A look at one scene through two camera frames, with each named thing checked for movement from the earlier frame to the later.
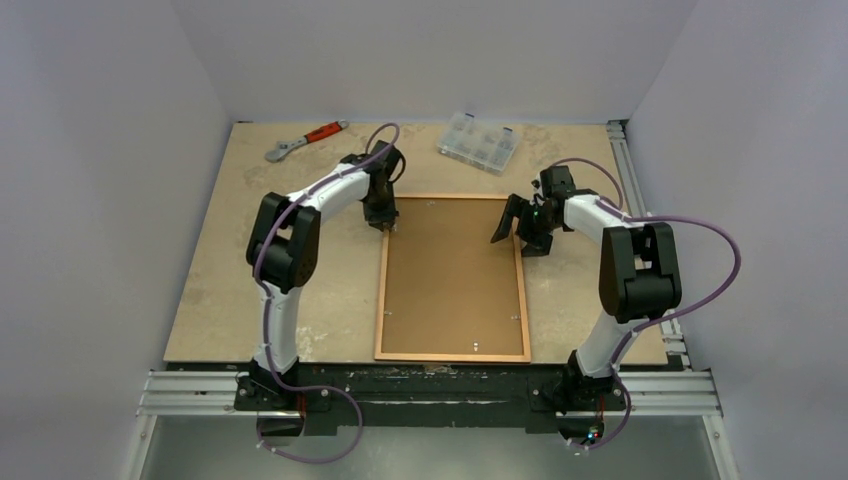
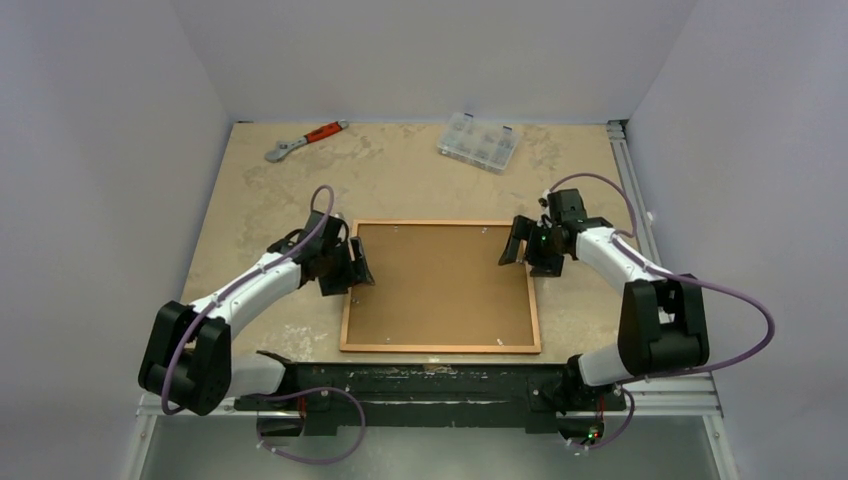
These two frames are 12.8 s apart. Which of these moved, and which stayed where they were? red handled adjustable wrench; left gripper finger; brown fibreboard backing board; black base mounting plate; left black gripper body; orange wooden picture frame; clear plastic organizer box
Moved: left black gripper body; orange wooden picture frame; brown fibreboard backing board; left gripper finger
Stayed: red handled adjustable wrench; black base mounting plate; clear plastic organizer box
